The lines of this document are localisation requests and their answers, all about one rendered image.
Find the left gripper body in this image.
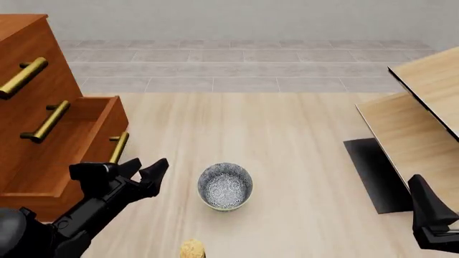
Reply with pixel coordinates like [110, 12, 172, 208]
[113, 176, 160, 202]

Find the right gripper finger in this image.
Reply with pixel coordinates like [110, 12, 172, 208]
[408, 173, 459, 230]

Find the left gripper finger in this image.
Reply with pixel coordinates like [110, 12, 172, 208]
[138, 157, 170, 187]
[118, 157, 143, 181]

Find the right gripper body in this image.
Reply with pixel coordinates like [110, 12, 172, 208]
[412, 221, 459, 252]

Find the open wooden drawer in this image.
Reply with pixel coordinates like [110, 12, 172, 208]
[0, 95, 130, 224]

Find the wooden cabinet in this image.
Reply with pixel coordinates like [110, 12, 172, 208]
[0, 13, 85, 173]

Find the blue patterned bowl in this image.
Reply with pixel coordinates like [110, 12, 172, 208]
[197, 161, 254, 214]

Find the pale wood slanted board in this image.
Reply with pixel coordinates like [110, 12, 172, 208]
[354, 92, 459, 197]

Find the round tan bread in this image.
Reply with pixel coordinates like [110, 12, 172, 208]
[179, 238, 207, 258]

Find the pale wood panel black edge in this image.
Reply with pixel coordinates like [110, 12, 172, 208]
[387, 45, 459, 143]

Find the short brass drawer handle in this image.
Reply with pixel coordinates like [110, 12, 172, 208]
[108, 131, 131, 165]

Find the medium brass drawer handle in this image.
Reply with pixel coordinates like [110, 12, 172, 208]
[19, 100, 71, 144]

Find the wooden drawer with medium handle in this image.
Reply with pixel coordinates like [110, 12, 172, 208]
[0, 80, 85, 173]

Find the long brass drawer handle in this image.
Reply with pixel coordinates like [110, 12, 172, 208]
[0, 56, 49, 101]

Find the wooden drawer with long handle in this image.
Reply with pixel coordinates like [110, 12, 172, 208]
[0, 26, 75, 114]

